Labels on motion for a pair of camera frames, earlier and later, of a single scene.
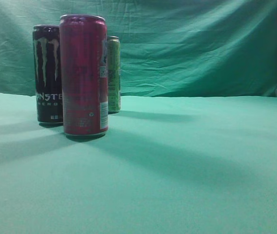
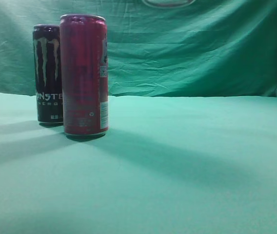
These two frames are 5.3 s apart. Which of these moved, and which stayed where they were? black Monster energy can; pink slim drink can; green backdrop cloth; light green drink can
Moved: light green drink can
Stayed: green backdrop cloth; black Monster energy can; pink slim drink can
